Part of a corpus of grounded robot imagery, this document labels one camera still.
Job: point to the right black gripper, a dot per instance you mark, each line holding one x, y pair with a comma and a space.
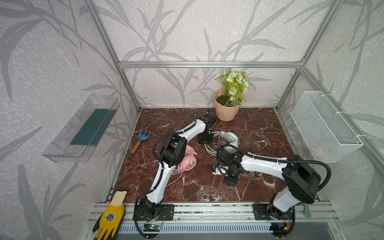
231, 179

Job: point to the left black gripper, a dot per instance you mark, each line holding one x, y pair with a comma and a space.
204, 138

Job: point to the white headphones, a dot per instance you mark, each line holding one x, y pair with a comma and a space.
224, 139

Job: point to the pink headphones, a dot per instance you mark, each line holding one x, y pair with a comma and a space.
188, 162

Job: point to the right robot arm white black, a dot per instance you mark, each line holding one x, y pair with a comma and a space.
303, 178

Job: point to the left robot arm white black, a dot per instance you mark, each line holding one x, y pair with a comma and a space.
169, 150

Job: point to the beige flower pot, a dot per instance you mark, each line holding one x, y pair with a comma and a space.
224, 113

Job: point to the green artificial plant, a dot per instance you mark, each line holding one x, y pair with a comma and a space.
235, 86

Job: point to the pink object in basket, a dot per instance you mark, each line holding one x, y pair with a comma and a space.
318, 152

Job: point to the yellow black work glove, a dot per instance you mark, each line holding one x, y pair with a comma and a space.
109, 223

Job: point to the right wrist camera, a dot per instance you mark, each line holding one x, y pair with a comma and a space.
219, 170

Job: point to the blue garden rake wooden handle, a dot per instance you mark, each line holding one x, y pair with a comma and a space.
142, 137

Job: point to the white wire mesh basket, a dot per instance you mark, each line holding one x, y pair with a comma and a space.
322, 125

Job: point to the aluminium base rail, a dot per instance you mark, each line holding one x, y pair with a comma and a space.
242, 212

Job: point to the clear plastic wall tray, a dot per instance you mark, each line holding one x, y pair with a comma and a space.
79, 138

